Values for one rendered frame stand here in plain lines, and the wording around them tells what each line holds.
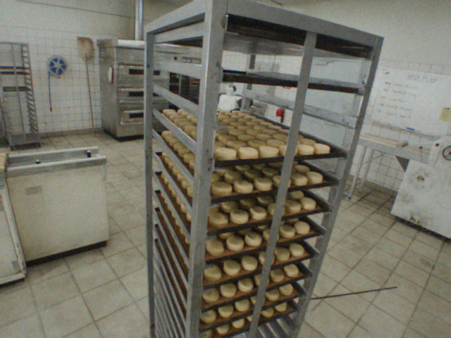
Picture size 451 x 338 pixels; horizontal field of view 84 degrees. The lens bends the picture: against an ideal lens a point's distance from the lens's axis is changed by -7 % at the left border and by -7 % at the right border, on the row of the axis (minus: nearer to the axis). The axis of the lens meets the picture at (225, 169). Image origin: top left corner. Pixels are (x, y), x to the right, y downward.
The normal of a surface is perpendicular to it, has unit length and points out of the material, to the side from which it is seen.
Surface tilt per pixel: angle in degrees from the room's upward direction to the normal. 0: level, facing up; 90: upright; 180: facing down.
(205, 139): 90
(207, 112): 90
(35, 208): 90
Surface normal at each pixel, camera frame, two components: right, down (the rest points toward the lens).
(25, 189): 0.60, 0.35
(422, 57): -0.73, 0.18
